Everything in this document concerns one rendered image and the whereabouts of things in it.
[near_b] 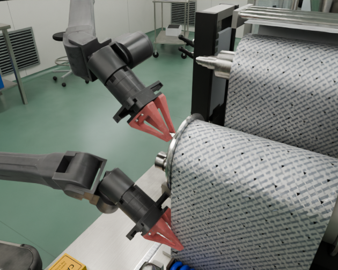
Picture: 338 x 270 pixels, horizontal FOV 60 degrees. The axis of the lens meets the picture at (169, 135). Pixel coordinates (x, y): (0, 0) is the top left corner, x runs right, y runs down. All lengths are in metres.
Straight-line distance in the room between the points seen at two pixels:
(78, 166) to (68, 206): 1.71
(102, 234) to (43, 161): 0.32
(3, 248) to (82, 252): 1.05
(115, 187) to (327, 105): 0.42
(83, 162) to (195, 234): 0.25
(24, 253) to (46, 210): 0.59
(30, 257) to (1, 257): 0.15
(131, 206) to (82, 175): 0.11
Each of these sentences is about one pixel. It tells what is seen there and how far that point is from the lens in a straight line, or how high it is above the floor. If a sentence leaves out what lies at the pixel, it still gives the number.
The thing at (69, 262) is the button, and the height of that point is 0.92.
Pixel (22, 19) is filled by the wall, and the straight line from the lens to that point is 4.56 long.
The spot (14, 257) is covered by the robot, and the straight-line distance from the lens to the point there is 1.80.
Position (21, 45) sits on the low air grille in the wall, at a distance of 4.55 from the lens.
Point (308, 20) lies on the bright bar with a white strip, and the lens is 0.64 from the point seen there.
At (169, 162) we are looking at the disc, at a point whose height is 1.27.
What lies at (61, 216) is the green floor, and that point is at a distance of 2.24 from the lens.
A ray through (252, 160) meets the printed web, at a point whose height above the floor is 1.30.
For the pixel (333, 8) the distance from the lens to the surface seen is 1.08.
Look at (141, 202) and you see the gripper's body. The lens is 0.58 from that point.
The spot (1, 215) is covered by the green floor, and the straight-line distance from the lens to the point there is 2.42.
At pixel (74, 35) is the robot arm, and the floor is 1.43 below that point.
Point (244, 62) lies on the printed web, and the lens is 0.63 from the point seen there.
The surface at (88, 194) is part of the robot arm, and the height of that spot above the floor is 1.17.
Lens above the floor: 1.56
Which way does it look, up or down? 32 degrees down
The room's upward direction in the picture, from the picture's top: straight up
